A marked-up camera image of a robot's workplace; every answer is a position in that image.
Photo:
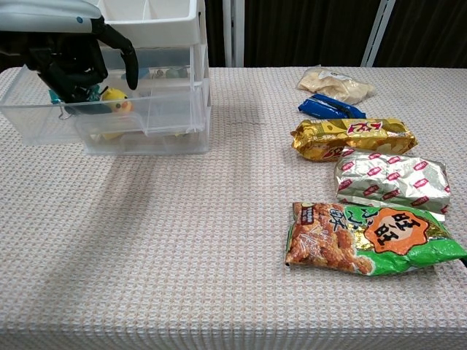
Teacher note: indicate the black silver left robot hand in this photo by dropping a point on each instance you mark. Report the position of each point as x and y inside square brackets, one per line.
[69, 73]

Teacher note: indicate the clear plastic storage bin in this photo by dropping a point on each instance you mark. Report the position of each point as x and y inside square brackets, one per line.
[157, 145]

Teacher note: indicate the small yellow wrapped item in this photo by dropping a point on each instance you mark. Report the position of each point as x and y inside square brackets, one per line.
[182, 134]

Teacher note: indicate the yellow rubber duck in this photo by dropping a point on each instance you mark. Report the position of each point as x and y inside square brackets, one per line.
[116, 104]

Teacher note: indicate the gold snack pack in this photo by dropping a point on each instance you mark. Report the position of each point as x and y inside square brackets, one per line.
[350, 140]

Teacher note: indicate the clear bag of beige snacks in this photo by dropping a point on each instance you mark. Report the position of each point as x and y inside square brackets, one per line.
[335, 85]

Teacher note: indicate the clear plastic storage drawer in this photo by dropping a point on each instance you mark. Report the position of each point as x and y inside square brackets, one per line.
[36, 120]

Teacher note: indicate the black curtain panel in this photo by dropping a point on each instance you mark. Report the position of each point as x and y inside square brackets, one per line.
[427, 33]
[306, 33]
[215, 33]

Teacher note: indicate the blue snack packet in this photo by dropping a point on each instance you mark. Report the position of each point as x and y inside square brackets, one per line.
[328, 106]

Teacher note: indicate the beige waffle tablecloth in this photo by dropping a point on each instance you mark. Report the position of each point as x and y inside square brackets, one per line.
[182, 237]

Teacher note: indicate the silver red-print snack pack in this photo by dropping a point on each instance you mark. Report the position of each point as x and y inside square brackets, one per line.
[394, 178]

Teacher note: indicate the green orange snack bag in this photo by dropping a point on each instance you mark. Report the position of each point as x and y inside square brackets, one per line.
[365, 240]

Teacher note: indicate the white frame post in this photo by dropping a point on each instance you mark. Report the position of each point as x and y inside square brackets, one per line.
[233, 33]
[377, 33]

